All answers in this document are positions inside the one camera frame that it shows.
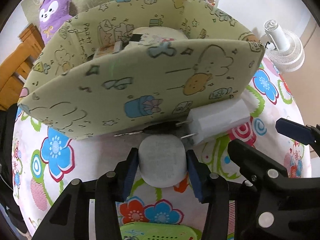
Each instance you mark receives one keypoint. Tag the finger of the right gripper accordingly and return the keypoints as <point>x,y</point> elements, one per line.
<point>251,161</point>
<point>307,135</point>

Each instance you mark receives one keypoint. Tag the white 45W power adapter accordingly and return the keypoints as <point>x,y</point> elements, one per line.
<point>209,122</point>

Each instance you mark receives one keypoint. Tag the white rounded earbuds case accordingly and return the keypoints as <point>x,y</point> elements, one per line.
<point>162,160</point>

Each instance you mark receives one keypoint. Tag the white rectangular flat box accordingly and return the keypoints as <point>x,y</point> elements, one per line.
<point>105,50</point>

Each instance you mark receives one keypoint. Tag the round cream bear case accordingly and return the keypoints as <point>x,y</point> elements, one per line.
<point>151,36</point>

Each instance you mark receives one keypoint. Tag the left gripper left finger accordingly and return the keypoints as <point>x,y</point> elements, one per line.
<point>68,218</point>

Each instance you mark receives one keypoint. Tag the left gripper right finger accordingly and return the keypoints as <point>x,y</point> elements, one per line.
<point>212,189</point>

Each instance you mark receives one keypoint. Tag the green perforated plastic case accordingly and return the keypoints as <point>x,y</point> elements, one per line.
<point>153,231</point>

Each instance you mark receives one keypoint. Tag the green cartoon storage box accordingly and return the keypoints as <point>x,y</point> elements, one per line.
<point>144,84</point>

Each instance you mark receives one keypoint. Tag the white floor fan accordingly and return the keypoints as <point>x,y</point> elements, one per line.
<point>287,53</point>

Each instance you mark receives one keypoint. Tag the wooden chair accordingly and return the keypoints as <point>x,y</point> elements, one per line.
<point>18,64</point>

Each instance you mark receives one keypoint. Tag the floral tablecloth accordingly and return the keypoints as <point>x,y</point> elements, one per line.
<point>44,161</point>

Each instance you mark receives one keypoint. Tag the purple plush toy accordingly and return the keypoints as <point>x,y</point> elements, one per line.
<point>53,14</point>

